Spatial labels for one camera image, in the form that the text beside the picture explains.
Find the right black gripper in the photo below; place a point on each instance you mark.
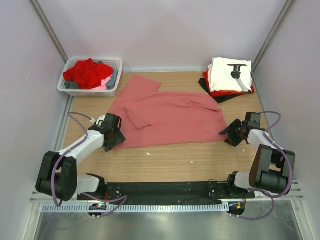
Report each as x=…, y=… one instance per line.
x=230, y=129

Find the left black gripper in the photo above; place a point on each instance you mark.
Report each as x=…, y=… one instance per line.
x=119, y=138

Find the pink t shirt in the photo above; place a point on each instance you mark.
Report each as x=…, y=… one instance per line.
x=151, y=117

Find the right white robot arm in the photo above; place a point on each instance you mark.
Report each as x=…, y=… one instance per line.
x=272, y=169

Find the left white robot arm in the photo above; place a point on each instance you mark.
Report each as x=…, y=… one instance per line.
x=58, y=174

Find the black folded t shirt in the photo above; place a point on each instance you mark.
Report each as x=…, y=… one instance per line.
x=224, y=98

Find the red folded t shirt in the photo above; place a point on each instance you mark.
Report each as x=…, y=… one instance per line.
x=204, y=83

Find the light pink garment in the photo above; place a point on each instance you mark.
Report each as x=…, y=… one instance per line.
x=103, y=86

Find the white folded printed t shirt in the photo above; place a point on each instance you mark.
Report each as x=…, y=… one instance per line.
x=230, y=75

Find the red crumpled t shirt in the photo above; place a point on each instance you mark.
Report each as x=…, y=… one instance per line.
x=87, y=73

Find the white plastic basket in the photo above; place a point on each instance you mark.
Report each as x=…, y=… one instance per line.
x=81, y=74

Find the grey garment in basket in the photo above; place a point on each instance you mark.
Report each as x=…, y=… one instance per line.
x=112, y=81

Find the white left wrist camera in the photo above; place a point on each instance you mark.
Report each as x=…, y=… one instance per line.
x=99, y=121

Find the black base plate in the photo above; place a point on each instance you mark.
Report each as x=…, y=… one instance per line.
x=197, y=193

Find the grey cable duct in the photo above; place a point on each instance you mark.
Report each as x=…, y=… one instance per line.
x=92, y=207

